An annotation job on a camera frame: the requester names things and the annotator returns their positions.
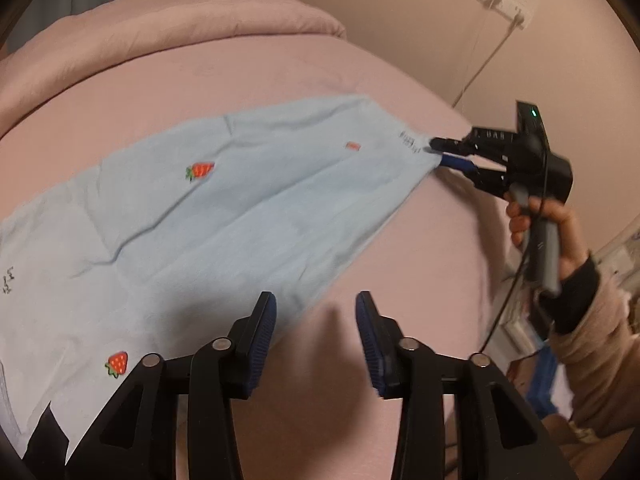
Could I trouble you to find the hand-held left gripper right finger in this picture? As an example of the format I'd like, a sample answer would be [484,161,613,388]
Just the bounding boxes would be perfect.
[355,291,578,480]

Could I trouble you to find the person's right hand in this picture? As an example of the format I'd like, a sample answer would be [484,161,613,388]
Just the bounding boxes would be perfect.
[505,196,593,282]

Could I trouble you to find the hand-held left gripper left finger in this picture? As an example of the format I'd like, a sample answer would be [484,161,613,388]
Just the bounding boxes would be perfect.
[65,291,277,480]

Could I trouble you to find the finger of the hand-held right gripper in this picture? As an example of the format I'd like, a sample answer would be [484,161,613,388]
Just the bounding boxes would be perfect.
[427,135,477,157]
[439,154,507,197]

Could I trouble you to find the person's right forearm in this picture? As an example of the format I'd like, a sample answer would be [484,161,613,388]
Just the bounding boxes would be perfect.
[547,255,640,441]

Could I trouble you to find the pink duvet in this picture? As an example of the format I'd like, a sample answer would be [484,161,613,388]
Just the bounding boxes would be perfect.
[0,0,348,141]

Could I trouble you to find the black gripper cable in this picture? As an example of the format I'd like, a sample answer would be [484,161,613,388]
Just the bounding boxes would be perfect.
[477,200,533,358]

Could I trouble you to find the blue box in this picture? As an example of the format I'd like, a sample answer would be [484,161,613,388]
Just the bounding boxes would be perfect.
[527,347,560,413]

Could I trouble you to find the white cable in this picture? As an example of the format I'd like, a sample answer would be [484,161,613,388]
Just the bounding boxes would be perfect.
[452,12,528,108]
[452,0,503,107]

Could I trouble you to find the light blue strawberry pants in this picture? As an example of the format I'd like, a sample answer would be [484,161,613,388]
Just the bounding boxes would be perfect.
[0,94,443,461]

